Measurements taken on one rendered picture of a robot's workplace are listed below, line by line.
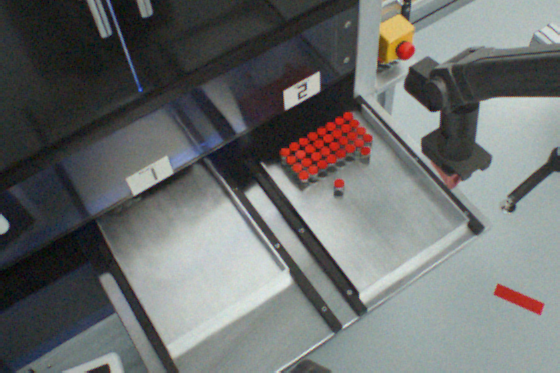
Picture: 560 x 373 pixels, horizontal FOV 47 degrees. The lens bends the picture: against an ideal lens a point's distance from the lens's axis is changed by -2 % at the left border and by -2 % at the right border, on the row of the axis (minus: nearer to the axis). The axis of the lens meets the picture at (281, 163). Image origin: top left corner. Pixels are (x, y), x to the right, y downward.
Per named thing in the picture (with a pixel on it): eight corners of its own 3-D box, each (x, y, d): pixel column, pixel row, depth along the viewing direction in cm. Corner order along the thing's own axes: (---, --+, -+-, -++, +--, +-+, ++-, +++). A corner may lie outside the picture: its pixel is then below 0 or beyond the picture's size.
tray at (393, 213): (261, 171, 137) (260, 162, 134) (362, 114, 144) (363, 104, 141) (359, 299, 121) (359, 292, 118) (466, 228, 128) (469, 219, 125)
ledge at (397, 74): (340, 57, 156) (340, 52, 154) (383, 34, 159) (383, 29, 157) (376, 95, 149) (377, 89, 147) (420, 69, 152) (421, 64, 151)
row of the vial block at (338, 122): (279, 163, 138) (277, 150, 134) (348, 123, 142) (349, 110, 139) (284, 170, 137) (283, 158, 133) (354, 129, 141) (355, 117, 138)
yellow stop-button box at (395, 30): (366, 45, 144) (367, 21, 138) (391, 31, 146) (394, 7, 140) (387, 66, 141) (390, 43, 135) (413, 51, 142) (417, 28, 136)
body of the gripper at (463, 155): (449, 128, 109) (451, 95, 103) (492, 164, 103) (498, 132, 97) (419, 146, 107) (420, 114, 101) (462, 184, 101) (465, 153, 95)
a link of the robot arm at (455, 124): (459, 115, 92) (489, 97, 94) (427, 89, 97) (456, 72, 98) (456, 147, 98) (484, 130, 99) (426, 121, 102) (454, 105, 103)
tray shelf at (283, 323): (73, 232, 134) (70, 228, 132) (348, 77, 152) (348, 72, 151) (186, 437, 111) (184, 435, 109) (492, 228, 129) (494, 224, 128)
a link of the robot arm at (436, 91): (443, 89, 88) (490, 60, 90) (390, 47, 95) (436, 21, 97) (443, 146, 97) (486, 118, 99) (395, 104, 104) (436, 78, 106)
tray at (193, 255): (92, 215, 134) (87, 207, 131) (201, 154, 140) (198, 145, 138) (170, 352, 117) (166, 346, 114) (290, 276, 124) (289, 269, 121)
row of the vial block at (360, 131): (290, 178, 136) (289, 166, 132) (361, 137, 140) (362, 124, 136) (296, 185, 135) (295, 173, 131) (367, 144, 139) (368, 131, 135)
